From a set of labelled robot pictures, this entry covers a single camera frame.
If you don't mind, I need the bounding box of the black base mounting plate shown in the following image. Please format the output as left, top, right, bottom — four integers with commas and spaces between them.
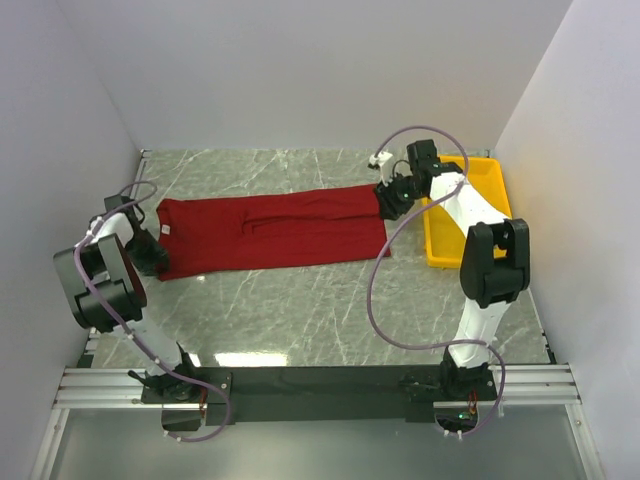
138, 364, 498, 431

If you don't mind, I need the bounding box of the red t shirt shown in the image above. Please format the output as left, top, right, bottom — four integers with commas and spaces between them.
157, 185, 387, 281

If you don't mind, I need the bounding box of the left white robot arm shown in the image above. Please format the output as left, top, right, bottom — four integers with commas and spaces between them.
53, 193, 201, 403

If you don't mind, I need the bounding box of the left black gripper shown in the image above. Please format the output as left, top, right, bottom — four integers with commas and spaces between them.
124, 228, 169, 276

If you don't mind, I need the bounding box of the yellow plastic tray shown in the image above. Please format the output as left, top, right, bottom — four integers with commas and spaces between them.
423, 157, 512, 269

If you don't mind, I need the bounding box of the aluminium frame rail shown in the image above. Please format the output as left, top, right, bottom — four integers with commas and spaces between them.
53, 365, 582, 410

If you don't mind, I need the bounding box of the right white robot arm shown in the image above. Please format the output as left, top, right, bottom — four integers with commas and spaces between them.
369, 140, 530, 399

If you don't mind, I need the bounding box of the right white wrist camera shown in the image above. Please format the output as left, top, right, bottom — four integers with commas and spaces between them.
368, 151, 395, 185

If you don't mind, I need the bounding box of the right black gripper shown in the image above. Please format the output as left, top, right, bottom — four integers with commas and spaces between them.
373, 170, 425, 222

